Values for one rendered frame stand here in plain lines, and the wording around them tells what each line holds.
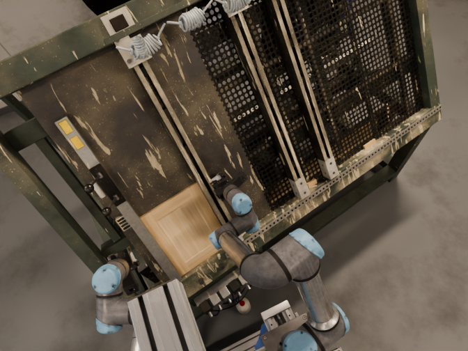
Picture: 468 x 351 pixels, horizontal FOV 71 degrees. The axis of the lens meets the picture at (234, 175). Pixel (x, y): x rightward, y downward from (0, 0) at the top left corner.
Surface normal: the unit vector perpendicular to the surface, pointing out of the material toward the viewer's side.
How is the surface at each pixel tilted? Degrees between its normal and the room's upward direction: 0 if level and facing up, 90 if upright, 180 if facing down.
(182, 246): 55
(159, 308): 0
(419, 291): 0
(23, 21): 90
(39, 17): 90
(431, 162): 0
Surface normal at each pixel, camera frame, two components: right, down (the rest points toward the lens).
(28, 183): 0.40, 0.29
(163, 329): -0.10, -0.50
